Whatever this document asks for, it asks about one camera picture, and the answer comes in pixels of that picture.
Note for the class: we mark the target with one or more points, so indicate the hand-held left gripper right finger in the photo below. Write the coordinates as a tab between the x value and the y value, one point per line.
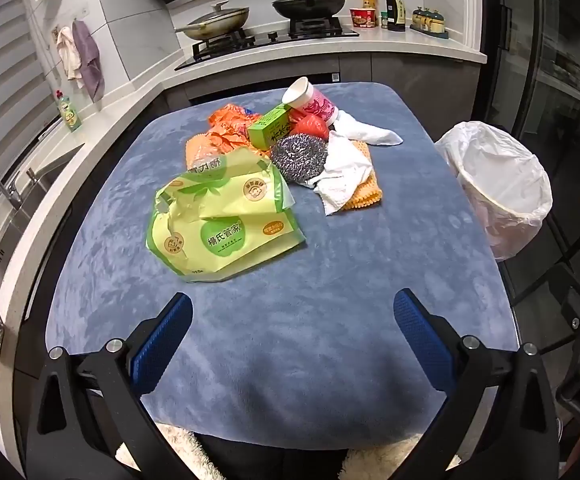
422	340

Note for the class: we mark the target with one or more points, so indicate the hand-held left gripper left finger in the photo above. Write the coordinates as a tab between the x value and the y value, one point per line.
165	345

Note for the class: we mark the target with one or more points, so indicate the green plastic bag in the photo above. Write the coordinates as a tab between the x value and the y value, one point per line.
220	230

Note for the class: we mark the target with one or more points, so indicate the orange dish cloth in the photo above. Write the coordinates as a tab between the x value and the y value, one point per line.
365	194

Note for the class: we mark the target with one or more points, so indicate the bin with white bag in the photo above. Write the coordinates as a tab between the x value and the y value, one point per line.
500	175

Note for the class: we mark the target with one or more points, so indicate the white tissue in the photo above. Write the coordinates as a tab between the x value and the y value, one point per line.
345	170
365	130

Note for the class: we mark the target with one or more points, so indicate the orange snack wrapper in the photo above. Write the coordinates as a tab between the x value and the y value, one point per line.
210	149
230	120

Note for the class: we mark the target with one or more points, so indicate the steel wool scrubber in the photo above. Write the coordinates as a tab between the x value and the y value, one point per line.
300	155

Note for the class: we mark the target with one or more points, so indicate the green cardboard box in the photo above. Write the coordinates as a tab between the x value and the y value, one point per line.
270	127

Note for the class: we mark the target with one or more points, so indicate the red plastic wrapper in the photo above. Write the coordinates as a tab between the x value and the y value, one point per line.
312	125

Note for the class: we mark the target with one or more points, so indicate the pink print paper cup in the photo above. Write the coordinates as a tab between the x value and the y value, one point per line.
315	102

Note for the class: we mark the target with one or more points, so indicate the white fluffy cushion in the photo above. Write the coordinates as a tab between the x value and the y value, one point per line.
180	452

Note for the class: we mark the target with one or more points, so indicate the blue plush table cloth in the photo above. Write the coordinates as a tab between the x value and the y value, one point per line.
270	285

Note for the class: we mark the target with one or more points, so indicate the steel kitchen sink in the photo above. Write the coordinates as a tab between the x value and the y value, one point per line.
35	195

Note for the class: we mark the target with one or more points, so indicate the green dish soap bottle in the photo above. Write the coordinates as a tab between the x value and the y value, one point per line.
69	115

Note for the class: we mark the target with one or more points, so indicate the built-in black appliance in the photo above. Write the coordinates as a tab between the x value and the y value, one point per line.
250	87

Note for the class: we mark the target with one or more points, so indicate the black framed glass door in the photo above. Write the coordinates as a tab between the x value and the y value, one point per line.
545	60

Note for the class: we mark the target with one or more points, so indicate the purple hanging towel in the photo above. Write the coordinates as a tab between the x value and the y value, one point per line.
90	65

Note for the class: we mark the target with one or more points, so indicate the white window blinds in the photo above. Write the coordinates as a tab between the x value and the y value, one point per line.
5	85

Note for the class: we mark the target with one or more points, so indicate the white hanging towel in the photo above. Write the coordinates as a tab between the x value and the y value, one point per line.
67	55

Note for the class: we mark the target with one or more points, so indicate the seasoning jar set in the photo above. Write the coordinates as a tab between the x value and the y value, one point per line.
430	22

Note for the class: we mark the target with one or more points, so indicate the black gas stove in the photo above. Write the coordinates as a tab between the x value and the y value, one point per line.
270	42

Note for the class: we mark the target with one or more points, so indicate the beige frying pan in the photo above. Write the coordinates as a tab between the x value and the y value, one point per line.
220	27

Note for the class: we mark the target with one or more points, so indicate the small green capped jar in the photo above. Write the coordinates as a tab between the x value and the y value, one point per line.
384	20

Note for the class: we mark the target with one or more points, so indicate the red instant noodle cup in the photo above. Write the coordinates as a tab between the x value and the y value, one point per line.
362	19

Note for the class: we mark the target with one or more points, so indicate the dark soy sauce bottle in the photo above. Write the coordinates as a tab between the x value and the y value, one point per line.
396	10

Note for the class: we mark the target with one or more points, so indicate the glass pan lid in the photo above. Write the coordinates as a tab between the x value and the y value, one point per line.
217	12

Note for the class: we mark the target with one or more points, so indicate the black wok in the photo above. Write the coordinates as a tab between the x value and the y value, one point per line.
310	9

